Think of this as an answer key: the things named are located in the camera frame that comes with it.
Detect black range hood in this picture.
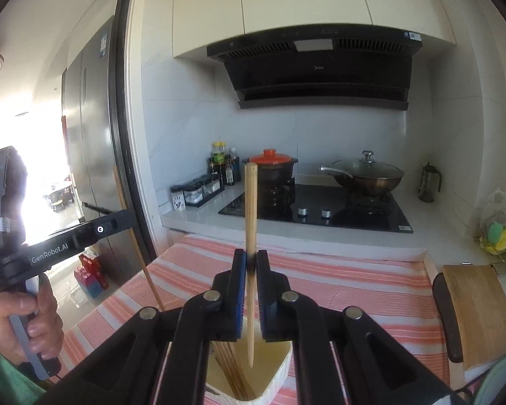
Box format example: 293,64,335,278
206,24,422,111

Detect glass french press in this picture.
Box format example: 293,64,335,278
419,162,442,203

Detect red bag on floor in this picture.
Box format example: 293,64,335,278
74,253,109,299

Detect spice jar rack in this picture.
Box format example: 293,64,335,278
170,173,225,210

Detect wooden cutting board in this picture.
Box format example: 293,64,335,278
429,264,506,370

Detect wooden chopstick one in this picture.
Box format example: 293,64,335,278
212,341,254,400

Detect wooden chopstick six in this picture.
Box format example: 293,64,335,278
245,162,258,368

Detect black gas cooktop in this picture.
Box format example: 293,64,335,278
217,183,414,234

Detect cream utensil holder box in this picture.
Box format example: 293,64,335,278
204,318,292,404

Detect dark wok glass lid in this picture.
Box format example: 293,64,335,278
320,150,404,196

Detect wooden chopstick three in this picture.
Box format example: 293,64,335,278
113,165,165,312

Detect pink striped tablecloth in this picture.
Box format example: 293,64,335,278
60,235,450,382

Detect person's left hand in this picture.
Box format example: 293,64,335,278
0,273,65,366

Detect grey double-door refrigerator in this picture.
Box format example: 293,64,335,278
63,17,151,285

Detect cream upper cabinets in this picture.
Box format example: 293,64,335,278
172,0,456,59

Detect yellow green plastic bag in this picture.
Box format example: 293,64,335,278
473,189,506,275

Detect sauce bottles group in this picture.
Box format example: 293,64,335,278
209,141,241,186

